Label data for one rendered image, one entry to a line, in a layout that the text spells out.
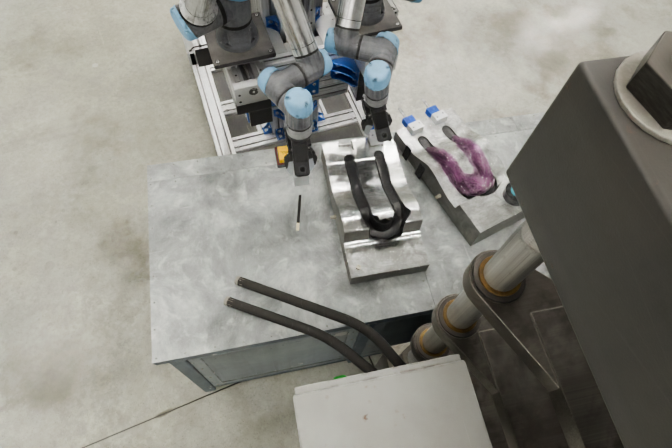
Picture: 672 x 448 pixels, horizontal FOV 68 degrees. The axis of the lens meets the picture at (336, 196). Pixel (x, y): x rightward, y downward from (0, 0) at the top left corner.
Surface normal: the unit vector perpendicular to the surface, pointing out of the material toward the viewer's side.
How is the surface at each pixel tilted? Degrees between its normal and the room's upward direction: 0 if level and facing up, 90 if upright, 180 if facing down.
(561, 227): 90
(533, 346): 0
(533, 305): 0
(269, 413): 0
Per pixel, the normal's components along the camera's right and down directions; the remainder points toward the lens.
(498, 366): 0.06, -0.49
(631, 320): -0.98, 0.15
